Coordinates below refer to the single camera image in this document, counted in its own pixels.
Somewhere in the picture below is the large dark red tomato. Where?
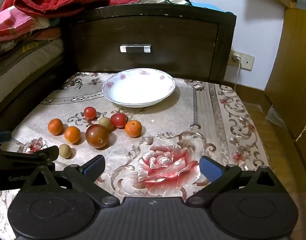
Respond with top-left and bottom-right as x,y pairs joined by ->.
85,124 -> 110,149

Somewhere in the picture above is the clear drawer handle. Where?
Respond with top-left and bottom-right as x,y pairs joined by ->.
120,44 -> 151,53

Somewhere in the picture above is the beige wall socket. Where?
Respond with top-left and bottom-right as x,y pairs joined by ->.
229,51 -> 255,71

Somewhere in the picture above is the white floral plate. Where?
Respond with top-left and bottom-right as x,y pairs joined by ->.
102,68 -> 176,108

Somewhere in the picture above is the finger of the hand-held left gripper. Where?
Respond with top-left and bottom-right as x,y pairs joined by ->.
0,145 -> 60,166
0,131 -> 13,147

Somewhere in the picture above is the orange folded blanket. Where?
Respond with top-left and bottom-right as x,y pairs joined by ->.
26,27 -> 62,41

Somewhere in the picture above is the dark wooden nightstand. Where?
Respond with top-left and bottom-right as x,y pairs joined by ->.
60,1 -> 237,85

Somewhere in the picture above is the blue cloth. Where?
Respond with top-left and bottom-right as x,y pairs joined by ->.
190,1 -> 234,14

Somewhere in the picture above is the small orange kumquat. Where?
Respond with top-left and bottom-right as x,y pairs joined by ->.
125,120 -> 143,138
64,126 -> 81,145
48,118 -> 64,136

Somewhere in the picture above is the tan longan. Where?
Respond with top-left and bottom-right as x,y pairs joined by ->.
59,144 -> 72,159
99,117 -> 113,132

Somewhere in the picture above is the beige mattress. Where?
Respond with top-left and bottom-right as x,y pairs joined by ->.
0,39 -> 66,81

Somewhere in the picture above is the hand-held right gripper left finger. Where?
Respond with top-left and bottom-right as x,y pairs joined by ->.
19,154 -> 121,207

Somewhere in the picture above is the white charger cable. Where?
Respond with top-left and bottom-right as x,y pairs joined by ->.
232,53 -> 243,92

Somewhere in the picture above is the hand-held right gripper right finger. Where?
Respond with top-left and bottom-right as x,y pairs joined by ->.
185,155 -> 287,207

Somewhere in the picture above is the red cherry tomato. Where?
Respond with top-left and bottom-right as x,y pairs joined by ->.
110,113 -> 129,128
82,107 -> 97,120

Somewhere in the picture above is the pink floral quilt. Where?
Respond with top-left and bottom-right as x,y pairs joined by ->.
0,6 -> 42,41

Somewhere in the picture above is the floral patterned cloth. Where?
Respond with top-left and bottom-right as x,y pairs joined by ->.
0,71 -> 270,240

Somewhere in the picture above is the wooden cabinet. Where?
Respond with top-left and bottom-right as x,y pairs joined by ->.
239,0 -> 306,173

